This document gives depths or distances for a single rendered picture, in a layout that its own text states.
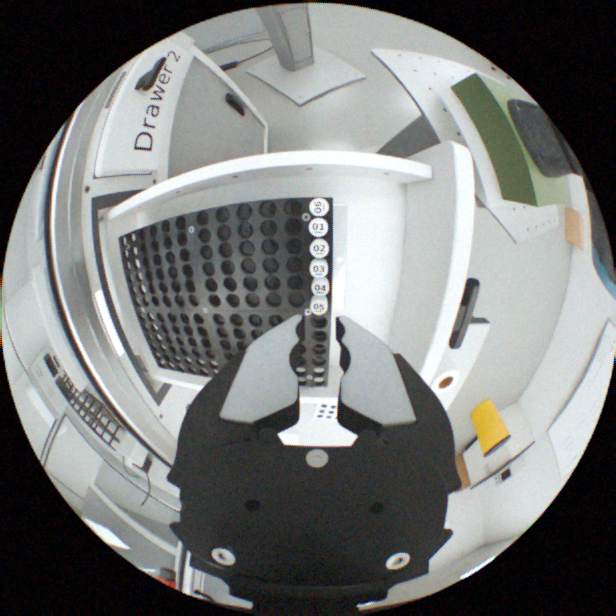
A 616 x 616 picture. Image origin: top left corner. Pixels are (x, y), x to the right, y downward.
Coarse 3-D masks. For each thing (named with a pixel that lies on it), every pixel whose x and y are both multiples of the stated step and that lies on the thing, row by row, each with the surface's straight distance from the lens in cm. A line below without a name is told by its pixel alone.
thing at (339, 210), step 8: (336, 208) 20; (344, 208) 20; (336, 216) 20; (344, 216) 20; (336, 224) 20; (344, 224) 20; (336, 232) 20; (344, 232) 20; (336, 240) 21; (344, 240) 21; (336, 248) 21; (344, 248) 21; (336, 256) 21; (344, 256) 21; (336, 264) 21; (344, 264) 21; (336, 272) 21; (344, 272) 21; (336, 280) 22; (344, 280) 22; (336, 288) 22; (344, 288) 22; (336, 296) 22; (344, 296) 22; (336, 304) 23
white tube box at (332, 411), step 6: (312, 408) 48; (318, 408) 43; (324, 408) 43; (330, 408) 43; (336, 408) 43; (312, 414) 46; (318, 414) 45; (324, 414) 45; (330, 414) 45; (336, 414) 45; (330, 420) 47; (336, 420) 47
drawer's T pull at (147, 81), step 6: (162, 60) 34; (156, 66) 33; (162, 66) 34; (150, 72) 33; (156, 72) 32; (144, 78) 33; (150, 78) 31; (156, 78) 32; (138, 84) 33; (144, 84) 31; (150, 84) 30; (144, 90) 31
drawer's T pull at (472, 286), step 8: (472, 280) 20; (464, 288) 21; (472, 288) 20; (464, 296) 21; (472, 296) 20; (464, 304) 20; (472, 304) 20; (464, 312) 20; (472, 312) 21; (456, 320) 20; (464, 320) 21; (456, 328) 21; (464, 328) 21; (456, 336) 22; (464, 336) 22; (456, 344) 22
